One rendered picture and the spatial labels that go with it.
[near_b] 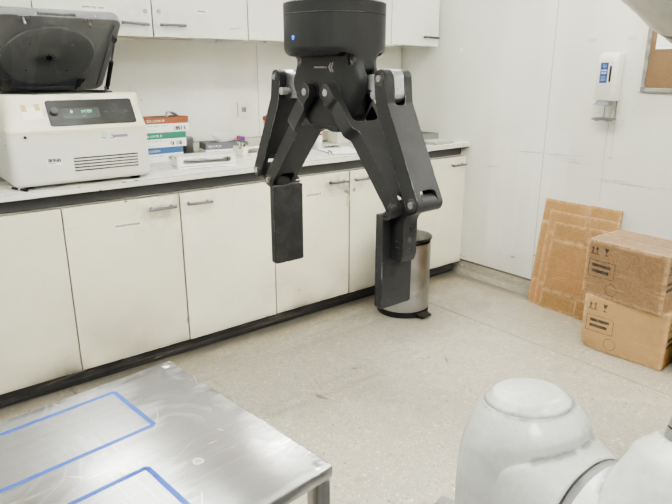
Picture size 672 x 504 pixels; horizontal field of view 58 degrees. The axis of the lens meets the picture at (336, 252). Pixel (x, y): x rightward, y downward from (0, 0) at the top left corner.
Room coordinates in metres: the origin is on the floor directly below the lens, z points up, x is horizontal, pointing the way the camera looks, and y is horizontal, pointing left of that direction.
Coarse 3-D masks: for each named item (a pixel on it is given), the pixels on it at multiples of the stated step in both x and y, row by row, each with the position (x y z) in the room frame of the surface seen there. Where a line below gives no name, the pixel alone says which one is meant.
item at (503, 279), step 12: (456, 264) 4.01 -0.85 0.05; (468, 264) 3.93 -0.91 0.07; (480, 264) 3.85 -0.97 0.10; (468, 276) 3.88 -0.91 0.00; (480, 276) 3.84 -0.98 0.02; (492, 276) 3.77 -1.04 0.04; (504, 276) 3.70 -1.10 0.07; (516, 276) 3.62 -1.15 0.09; (516, 288) 3.61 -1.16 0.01; (528, 288) 3.55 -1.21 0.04
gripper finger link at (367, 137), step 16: (336, 96) 0.44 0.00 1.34; (336, 112) 0.44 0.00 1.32; (368, 112) 0.46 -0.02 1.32; (352, 128) 0.43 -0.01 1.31; (368, 128) 0.44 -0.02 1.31; (368, 144) 0.42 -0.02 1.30; (384, 144) 0.43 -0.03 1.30; (368, 160) 0.42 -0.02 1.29; (384, 160) 0.42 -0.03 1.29; (384, 176) 0.41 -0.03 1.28; (384, 192) 0.41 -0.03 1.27; (400, 192) 0.41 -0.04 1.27; (400, 208) 0.40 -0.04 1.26
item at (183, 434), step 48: (144, 384) 0.95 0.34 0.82; (192, 384) 0.95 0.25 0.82; (0, 432) 0.80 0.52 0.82; (48, 432) 0.80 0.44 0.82; (96, 432) 0.80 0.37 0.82; (144, 432) 0.80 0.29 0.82; (192, 432) 0.80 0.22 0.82; (240, 432) 0.80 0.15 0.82; (0, 480) 0.69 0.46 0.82; (48, 480) 0.69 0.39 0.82; (96, 480) 0.69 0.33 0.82; (144, 480) 0.69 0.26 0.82; (192, 480) 0.69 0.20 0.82; (240, 480) 0.69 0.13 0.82; (288, 480) 0.69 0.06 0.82
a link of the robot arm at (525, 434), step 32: (512, 384) 0.69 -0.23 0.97; (544, 384) 0.68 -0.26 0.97; (480, 416) 0.65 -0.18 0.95; (512, 416) 0.62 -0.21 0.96; (544, 416) 0.61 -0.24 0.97; (576, 416) 0.62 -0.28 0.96; (480, 448) 0.62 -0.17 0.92; (512, 448) 0.60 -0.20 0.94; (544, 448) 0.59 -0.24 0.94; (576, 448) 0.60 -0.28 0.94; (480, 480) 0.62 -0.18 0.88; (512, 480) 0.58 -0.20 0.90; (544, 480) 0.57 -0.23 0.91; (576, 480) 0.56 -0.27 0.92
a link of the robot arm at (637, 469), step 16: (656, 432) 0.55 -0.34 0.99; (640, 448) 0.54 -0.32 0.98; (656, 448) 0.52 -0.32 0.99; (608, 464) 0.58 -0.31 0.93; (624, 464) 0.54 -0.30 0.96; (640, 464) 0.52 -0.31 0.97; (656, 464) 0.50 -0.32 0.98; (592, 480) 0.55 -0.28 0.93; (608, 480) 0.54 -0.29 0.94; (624, 480) 0.52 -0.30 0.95; (640, 480) 0.51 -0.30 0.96; (656, 480) 0.49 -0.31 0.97; (576, 496) 0.54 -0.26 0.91; (592, 496) 0.54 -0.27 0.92; (608, 496) 0.52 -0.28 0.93; (624, 496) 0.51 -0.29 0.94; (640, 496) 0.50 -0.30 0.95; (656, 496) 0.49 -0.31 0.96
